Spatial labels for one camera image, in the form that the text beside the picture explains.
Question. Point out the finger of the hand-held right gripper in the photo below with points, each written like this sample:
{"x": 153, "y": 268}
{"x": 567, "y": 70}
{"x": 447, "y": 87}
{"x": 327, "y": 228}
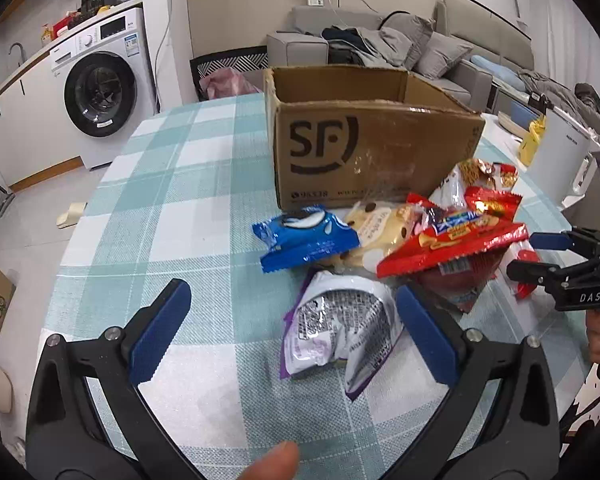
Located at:
{"x": 530, "y": 270}
{"x": 550, "y": 241}

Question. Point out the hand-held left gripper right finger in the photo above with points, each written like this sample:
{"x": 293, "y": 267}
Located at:
{"x": 425, "y": 332}

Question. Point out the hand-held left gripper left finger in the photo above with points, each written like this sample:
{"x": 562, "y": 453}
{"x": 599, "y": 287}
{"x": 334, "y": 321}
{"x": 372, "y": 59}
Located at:
{"x": 160, "y": 332}

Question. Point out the small red gold packet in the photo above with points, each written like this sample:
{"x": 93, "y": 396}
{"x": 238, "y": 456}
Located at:
{"x": 495, "y": 205}

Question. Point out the large red chip bag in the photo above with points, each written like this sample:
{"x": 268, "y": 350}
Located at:
{"x": 455, "y": 242}

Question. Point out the purple silver snack packet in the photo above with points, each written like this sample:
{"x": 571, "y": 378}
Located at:
{"x": 335, "y": 330}

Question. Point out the white orange noodle packet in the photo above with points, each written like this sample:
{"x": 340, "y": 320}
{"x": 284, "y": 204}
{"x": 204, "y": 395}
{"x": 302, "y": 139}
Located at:
{"x": 455, "y": 180}

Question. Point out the cream biscuit packet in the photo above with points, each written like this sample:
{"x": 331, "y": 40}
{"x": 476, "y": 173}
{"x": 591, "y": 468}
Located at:
{"x": 375, "y": 230}

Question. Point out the blue cookie packet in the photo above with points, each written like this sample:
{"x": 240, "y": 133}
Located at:
{"x": 305, "y": 240}

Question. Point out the brown cardboard box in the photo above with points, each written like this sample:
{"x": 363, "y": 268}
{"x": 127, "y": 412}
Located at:
{"x": 370, "y": 155}

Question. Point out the person's left hand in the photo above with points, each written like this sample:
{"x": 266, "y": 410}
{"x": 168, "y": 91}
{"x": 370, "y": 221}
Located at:
{"x": 272, "y": 464}

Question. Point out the white electric kettle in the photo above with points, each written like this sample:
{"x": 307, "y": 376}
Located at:
{"x": 562, "y": 155}

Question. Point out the yellow plastic bag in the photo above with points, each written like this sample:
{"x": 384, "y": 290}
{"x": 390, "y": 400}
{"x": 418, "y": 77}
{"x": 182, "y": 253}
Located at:
{"x": 532, "y": 142}

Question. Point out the checked teal tablecloth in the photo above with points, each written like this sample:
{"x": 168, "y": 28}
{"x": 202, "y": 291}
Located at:
{"x": 180, "y": 200}

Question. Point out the beige slipper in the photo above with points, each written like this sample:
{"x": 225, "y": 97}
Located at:
{"x": 71, "y": 215}

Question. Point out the light blue pillow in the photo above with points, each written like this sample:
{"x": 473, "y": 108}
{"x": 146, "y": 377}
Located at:
{"x": 500, "y": 72}

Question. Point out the grey cushion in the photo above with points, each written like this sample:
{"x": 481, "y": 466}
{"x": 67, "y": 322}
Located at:
{"x": 442, "y": 55}
{"x": 415, "y": 30}

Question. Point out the white counter cabinet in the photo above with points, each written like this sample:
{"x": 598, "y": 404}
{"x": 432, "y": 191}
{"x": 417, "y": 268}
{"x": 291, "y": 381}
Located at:
{"x": 25, "y": 120}

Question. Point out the white washing machine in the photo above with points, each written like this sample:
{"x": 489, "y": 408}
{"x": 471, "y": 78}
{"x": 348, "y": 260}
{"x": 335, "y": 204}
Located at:
{"x": 105, "y": 85}

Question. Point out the pink plastic bag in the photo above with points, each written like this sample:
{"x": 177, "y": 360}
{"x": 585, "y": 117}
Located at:
{"x": 225, "y": 85}

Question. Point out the grey jacket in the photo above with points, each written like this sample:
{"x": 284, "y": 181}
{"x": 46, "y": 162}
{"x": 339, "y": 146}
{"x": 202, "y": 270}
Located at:
{"x": 385, "y": 45}

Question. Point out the black white patterned chair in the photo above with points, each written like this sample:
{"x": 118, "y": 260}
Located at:
{"x": 230, "y": 60}

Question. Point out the dark clothes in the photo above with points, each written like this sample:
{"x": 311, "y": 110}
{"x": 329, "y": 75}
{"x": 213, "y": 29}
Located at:
{"x": 342, "y": 47}

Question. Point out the grey sofa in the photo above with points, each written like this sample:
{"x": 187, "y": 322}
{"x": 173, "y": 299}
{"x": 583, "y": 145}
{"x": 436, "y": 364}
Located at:
{"x": 305, "y": 50}

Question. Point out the metal faucet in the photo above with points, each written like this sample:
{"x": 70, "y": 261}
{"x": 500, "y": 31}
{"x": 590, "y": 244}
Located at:
{"x": 16, "y": 52}

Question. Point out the yellow bottle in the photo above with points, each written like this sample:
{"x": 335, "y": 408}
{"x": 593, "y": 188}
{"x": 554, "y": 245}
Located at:
{"x": 46, "y": 34}

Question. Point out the red box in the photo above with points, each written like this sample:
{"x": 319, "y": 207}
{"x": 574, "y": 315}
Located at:
{"x": 66, "y": 24}

